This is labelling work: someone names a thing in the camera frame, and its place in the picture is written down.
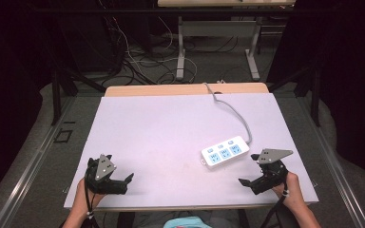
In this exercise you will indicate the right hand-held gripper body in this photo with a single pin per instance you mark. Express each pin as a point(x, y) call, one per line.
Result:
point(271, 174)

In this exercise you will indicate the white power strip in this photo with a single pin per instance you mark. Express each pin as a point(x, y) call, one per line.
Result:
point(225, 152)

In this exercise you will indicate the grey metal floor rail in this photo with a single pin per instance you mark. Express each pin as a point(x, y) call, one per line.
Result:
point(332, 164)
point(31, 164)

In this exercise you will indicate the person's right hand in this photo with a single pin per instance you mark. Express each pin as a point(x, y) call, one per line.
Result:
point(291, 191)

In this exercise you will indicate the wooden table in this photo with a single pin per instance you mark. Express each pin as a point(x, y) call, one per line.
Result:
point(158, 89)

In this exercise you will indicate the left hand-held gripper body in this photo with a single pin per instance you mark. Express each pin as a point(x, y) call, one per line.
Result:
point(103, 182)

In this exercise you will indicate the white table board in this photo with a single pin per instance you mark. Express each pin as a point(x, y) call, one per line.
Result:
point(164, 142)

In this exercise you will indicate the turquoise shirt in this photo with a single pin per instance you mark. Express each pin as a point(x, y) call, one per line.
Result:
point(187, 223)

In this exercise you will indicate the person's left hand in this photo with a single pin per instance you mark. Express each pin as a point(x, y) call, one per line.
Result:
point(83, 198)

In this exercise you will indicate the desk with metal legs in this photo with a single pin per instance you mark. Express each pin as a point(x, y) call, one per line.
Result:
point(217, 28)

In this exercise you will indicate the black metal stand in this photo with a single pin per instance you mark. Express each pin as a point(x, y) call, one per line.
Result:
point(313, 91)
point(60, 91)

